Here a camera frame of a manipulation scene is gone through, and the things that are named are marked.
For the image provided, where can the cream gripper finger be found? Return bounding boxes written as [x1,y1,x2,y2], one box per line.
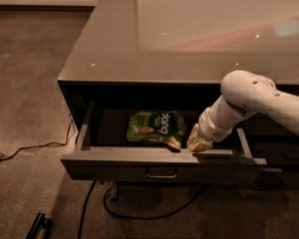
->
[186,123,212,152]

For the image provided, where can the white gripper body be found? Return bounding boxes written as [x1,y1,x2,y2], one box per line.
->
[198,108,232,142]

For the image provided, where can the drawer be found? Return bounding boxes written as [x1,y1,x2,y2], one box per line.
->
[251,142,299,166]
[239,114,299,139]
[256,168,299,190]
[61,103,267,186]

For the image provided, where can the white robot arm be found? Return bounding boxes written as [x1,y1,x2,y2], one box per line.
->
[187,71,299,152]

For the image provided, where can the dark cabinet with glossy top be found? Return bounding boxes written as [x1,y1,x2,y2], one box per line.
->
[57,0,299,191]

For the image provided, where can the green snack bag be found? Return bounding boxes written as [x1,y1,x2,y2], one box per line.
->
[127,112,186,151]

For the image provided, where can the black looped cable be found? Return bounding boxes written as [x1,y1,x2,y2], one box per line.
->
[103,182,210,221]

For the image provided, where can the thick black floor cable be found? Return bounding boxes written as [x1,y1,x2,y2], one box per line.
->
[77,179,99,239]

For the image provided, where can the black metal bracket on floor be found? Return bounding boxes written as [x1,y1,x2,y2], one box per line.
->
[26,212,53,239]

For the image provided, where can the thin black power cable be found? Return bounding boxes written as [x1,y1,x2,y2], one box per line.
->
[0,113,75,176]

